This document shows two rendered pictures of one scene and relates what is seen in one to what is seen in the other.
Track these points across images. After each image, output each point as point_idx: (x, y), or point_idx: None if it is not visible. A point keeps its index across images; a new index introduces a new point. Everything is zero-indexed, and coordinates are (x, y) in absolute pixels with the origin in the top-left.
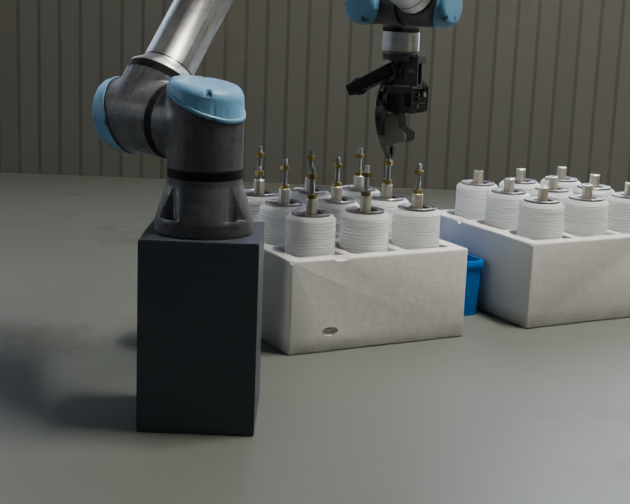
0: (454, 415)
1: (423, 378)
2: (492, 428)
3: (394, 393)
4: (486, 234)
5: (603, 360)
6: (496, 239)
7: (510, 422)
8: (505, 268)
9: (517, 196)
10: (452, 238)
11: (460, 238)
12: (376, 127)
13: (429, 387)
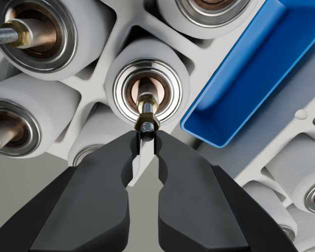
0: None
1: (31, 159)
2: None
3: None
4: (250, 157)
5: (147, 211)
6: (236, 169)
7: (13, 213)
8: (215, 165)
9: (302, 209)
10: (292, 92)
11: (281, 108)
12: (45, 189)
13: (20, 168)
